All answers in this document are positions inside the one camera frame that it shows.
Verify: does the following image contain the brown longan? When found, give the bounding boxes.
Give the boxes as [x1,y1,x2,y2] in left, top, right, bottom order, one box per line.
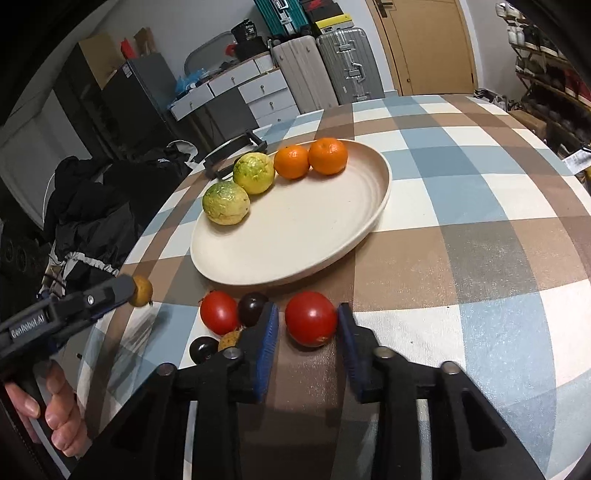
[129,275,153,308]
[217,329,242,352]

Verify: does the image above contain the dark cherry tomato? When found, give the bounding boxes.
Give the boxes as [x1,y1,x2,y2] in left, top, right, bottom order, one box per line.
[238,292,269,328]
[189,336,218,365]

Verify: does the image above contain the red cherry tomato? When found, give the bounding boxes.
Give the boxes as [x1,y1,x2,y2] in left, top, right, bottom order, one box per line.
[200,290,240,336]
[284,291,338,348]

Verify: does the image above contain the green wrinkled guava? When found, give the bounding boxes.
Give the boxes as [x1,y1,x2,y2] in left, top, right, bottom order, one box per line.
[202,181,250,226]

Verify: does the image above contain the yellow-green guava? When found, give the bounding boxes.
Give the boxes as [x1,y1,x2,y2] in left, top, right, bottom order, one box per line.
[232,152,276,195]

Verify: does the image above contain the orange tangerine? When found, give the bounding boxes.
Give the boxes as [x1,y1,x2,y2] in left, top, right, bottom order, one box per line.
[308,138,349,175]
[273,145,310,180]

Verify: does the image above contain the person's left hand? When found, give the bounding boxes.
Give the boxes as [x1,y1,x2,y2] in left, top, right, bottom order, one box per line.
[4,360,91,457]

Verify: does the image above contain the black clothes pile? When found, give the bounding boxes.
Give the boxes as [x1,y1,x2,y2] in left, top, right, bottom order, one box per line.
[39,142,197,296]

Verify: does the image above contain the checkered tablecloth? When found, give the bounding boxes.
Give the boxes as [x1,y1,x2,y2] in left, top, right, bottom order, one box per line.
[77,95,590,479]

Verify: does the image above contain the dark cabinet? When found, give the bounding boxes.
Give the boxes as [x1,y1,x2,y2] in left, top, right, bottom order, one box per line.
[54,47,183,160]

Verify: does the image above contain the cream round plate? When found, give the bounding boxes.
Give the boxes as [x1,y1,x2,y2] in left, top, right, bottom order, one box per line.
[190,140,392,287]

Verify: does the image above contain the white drawer desk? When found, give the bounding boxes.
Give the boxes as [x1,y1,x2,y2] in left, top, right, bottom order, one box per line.
[169,53,301,127]

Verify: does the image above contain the beige suitcase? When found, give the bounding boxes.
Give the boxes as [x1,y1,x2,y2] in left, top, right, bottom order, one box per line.
[273,35,339,113]

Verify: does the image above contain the teal suitcase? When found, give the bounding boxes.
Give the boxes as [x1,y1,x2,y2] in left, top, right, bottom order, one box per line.
[254,0,310,37]

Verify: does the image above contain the wooden shoe rack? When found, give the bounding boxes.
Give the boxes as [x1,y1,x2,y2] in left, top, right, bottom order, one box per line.
[495,1,590,156]

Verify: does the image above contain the silver aluminium suitcase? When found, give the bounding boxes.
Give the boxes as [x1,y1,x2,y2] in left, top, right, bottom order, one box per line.
[317,27,385,105]

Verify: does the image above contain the stacked shoe boxes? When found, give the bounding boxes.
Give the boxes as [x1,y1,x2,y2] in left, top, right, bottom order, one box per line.
[300,0,355,33]

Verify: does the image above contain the wooden door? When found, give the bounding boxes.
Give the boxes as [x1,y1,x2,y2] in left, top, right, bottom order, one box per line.
[367,0,477,95]

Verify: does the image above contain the black plastic frame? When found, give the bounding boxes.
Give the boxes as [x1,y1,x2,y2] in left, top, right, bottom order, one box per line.
[204,130,269,180]

